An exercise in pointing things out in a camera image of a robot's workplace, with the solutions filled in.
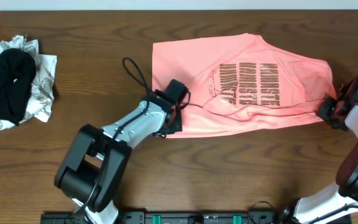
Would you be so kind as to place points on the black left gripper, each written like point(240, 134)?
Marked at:
point(176, 119)

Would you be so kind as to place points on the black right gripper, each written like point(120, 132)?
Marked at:
point(327, 109)

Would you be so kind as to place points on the pink printed t-shirt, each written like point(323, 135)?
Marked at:
point(241, 83)

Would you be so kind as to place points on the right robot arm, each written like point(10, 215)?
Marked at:
point(338, 200)

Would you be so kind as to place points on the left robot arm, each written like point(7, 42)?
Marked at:
point(94, 165)

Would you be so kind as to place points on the white floral patterned cloth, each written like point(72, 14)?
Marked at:
point(41, 98)

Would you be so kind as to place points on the black garment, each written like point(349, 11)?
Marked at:
point(17, 71)

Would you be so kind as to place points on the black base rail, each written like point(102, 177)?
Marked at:
point(263, 217)

